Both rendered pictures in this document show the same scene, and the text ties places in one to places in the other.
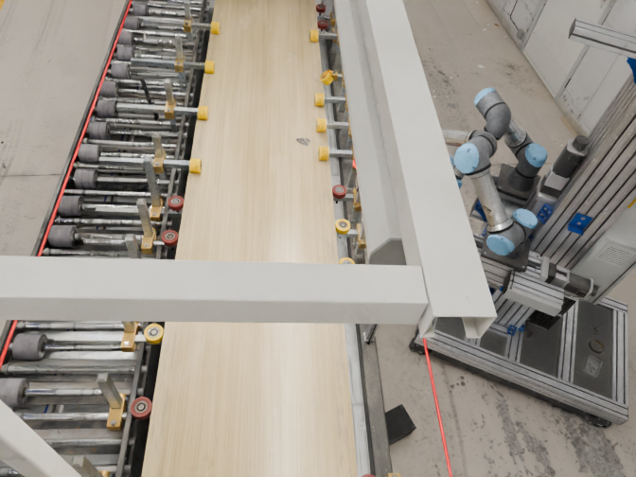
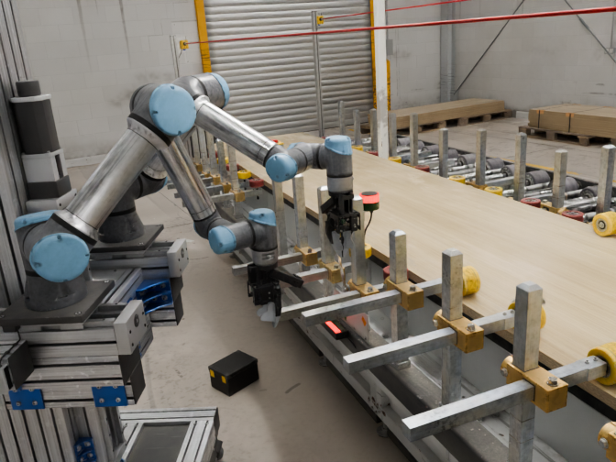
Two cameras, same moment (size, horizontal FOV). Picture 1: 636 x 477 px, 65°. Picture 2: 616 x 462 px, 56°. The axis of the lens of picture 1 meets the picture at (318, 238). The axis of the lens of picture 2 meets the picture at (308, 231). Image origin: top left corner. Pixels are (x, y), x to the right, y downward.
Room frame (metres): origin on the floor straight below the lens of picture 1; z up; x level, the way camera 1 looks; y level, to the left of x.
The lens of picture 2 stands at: (3.62, -0.64, 1.63)
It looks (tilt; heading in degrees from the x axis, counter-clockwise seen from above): 18 degrees down; 170
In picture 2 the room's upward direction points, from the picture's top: 4 degrees counter-clockwise
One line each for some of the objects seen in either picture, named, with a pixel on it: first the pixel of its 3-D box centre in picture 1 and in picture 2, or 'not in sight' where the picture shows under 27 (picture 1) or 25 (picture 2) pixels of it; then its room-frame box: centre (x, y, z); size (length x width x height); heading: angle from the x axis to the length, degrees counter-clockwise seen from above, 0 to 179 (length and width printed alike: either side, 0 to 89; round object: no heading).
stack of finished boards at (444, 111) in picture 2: not in sight; (437, 112); (-5.99, 3.48, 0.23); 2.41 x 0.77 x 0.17; 108
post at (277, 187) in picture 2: (377, 316); (279, 210); (1.19, -0.33, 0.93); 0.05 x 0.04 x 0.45; 11
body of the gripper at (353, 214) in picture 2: not in sight; (342, 210); (2.03, -0.25, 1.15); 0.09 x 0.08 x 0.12; 11
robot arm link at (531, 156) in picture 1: (532, 158); (44, 237); (2.14, -1.04, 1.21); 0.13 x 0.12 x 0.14; 23
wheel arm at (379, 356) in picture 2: (361, 126); (442, 336); (2.48, -0.14, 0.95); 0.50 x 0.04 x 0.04; 101
